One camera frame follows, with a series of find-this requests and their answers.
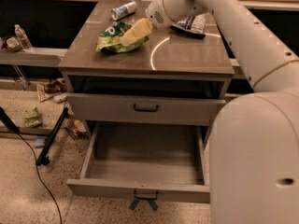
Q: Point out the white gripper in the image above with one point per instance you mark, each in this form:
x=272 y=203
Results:
x=156 y=12

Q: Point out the green rice chip bag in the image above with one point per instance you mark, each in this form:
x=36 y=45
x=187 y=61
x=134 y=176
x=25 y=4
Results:
x=109 y=40

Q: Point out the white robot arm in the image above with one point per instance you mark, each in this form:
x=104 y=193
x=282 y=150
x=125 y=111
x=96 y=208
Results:
x=254 y=140

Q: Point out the grey drawer cabinet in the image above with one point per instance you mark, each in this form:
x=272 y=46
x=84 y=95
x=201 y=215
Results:
x=169 y=65

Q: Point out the blue white chip bag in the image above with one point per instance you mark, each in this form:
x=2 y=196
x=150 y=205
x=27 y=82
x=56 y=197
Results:
x=191 y=26

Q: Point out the grey upper drawer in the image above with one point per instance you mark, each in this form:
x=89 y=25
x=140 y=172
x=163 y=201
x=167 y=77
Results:
x=137 y=109

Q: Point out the grey open lower drawer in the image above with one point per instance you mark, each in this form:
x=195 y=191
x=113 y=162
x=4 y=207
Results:
x=145 y=162

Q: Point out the green bag on floor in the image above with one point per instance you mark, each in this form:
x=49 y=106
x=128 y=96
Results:
x=32 y=118

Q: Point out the blue white soda can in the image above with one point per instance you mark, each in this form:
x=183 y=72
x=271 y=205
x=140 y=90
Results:
x=117 y=13

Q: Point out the snack wrappers on floor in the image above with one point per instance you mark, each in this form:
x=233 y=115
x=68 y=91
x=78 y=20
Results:
x=49 y=90

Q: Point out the clear water bottle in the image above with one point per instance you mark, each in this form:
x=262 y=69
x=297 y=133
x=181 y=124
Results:
x=23 y=38

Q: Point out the small bowl on shelf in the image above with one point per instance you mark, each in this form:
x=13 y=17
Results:
x=9 y=44

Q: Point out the black tripod leg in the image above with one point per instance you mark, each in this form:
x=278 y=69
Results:
x=43 y=158

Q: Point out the wire basket with items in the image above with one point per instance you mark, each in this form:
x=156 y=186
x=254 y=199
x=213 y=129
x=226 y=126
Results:
x=74 y=126

